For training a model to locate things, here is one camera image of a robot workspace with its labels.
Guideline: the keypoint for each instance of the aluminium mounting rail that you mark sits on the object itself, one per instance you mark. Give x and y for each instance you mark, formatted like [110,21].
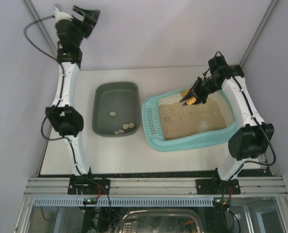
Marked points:
[157,187]

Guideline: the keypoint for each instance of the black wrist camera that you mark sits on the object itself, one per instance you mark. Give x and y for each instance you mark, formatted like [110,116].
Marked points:
[63,29]
[216,62]

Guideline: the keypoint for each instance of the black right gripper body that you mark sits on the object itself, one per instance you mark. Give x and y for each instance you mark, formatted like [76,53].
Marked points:
[198,90]

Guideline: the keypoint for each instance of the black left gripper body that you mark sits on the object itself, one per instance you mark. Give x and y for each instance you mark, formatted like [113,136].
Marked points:
[83,18]

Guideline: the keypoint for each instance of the steel wire basket below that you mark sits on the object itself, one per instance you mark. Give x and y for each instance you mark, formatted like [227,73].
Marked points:
[161,221]

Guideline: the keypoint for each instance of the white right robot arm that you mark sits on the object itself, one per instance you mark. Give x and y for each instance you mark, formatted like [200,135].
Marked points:
[253,135]

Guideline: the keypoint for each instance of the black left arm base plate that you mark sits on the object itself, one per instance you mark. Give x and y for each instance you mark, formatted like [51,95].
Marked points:
[88,185]

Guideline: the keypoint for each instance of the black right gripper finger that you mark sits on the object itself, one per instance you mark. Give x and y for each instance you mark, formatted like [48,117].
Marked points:
[192,91]
[191,101]

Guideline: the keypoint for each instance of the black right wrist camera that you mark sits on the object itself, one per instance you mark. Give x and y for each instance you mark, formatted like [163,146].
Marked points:
[216,62]

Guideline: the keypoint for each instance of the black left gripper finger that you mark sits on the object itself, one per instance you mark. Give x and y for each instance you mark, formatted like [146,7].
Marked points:
[88,30]
[90,16]

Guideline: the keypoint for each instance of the teal cat litter box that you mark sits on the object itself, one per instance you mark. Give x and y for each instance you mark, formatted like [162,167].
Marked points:
[154,134]

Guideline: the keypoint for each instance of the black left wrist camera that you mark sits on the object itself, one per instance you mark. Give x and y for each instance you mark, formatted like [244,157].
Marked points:
[63,29]

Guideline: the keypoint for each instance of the left aluminium frame post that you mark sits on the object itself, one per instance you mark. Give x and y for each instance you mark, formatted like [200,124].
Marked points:
[37,22]

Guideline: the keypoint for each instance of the right aluminium frame post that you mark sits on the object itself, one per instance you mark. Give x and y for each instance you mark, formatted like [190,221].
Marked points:
[260,29]

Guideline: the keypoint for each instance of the right side aluminium rail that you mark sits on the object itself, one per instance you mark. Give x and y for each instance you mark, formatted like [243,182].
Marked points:
[263,160]

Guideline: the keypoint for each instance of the aluminium frame post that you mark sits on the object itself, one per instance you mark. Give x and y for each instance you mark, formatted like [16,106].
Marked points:
[37,22]
[260,29]

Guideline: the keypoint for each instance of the beige cat litter pellets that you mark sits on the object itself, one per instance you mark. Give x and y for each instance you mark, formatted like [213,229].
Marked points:
[190,119]

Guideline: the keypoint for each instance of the light blue slotted cable duct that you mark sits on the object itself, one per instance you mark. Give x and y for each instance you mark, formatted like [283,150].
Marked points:
[126,202]

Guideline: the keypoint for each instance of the grey plastic waste tray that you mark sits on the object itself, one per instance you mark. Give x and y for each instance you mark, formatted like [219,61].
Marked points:
[121,97]

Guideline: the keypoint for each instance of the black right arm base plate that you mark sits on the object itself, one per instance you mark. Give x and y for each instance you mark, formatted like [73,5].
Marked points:
[214,185]

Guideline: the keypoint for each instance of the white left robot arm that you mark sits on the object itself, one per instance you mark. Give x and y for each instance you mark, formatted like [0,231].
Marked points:
[62,115]

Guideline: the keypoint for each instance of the grey-green litter clump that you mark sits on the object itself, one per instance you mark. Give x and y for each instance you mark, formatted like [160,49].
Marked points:
[167,119]

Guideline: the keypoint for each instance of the yellow litter scoop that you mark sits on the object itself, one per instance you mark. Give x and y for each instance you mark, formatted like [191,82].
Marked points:
[186,94]

